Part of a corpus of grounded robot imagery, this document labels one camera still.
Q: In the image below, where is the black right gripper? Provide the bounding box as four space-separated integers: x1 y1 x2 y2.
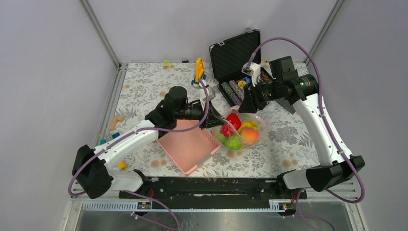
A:
238 78 283 114

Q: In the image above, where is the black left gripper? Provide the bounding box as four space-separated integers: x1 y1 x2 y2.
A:
175 99 226 130

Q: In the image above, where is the yellow banana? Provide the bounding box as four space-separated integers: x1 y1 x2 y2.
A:
237 121 258 134

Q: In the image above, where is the red bell pepper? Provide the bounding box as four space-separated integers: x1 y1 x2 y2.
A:
220 113 242 137

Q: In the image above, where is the clear zip top bag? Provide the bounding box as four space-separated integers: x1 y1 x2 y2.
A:
211 106 270 151

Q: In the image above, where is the green pepper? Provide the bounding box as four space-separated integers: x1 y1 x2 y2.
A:
224 135 242 150

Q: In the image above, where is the green cabbage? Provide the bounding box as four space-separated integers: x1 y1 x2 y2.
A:
212 128 227 144

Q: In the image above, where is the orange peach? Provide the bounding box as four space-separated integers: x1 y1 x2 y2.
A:
240 128 259 146

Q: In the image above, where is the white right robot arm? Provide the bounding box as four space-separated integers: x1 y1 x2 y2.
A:
239 56 365 198

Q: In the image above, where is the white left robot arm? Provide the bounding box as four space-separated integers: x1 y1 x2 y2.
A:
68 83 224 199

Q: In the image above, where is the grey studded building plate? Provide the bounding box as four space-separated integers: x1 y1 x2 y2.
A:
275 98 296 115

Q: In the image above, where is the pink plastic basket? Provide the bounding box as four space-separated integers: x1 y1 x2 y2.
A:
157 128 221 176

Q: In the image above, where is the black poker chip case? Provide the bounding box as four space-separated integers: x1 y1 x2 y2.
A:
209 28 261 106

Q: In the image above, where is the yellow toy block vehicle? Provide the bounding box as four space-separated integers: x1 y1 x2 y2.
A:
191 58 207 89

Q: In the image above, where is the tan wooden block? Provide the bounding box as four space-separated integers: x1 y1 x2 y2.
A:
108 115 125 130

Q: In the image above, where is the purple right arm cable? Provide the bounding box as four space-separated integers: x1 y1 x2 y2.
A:
247 37 366 204

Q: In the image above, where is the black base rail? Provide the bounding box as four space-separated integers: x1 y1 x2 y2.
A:
136 175 307 209

